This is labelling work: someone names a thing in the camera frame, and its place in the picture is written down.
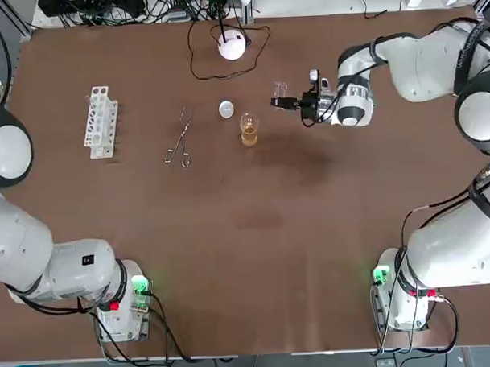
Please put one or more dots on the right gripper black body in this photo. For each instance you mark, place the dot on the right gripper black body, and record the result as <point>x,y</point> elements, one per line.
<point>310,104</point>

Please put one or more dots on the clear printed glass beaker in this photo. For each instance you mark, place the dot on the clear printed glass beaker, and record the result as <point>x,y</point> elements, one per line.
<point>280,87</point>

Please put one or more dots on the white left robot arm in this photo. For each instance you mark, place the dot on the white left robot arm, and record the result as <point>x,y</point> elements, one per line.
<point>30,247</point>

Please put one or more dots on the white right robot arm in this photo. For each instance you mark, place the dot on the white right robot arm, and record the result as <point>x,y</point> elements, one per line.
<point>426,64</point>

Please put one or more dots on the beaker with yellow liquid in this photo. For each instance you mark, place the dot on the beaker with yellow liquid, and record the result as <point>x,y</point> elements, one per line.
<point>250,140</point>

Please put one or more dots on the small white porcelain dish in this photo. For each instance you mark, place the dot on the small white porcelain dish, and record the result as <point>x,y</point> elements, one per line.
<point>226,109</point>

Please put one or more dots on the white desk lamp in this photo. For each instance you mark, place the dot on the white desk lamp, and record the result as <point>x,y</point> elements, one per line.
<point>232,47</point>

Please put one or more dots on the white side desk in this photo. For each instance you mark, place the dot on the white side desk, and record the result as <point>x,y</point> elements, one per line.
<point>303,0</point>

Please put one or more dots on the metal crucible tongs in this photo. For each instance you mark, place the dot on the metal crucible tongs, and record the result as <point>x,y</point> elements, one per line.
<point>183,133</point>

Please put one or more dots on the white test tube rack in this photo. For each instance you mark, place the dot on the white test tube rack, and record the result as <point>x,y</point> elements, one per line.
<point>101,150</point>

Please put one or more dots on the black power supply unit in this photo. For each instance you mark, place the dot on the black power supply unit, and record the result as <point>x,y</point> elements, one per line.
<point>69,4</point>
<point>118,2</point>

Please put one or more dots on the aluminium frame post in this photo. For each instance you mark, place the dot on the aluminium frame post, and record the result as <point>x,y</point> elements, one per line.
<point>247,14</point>

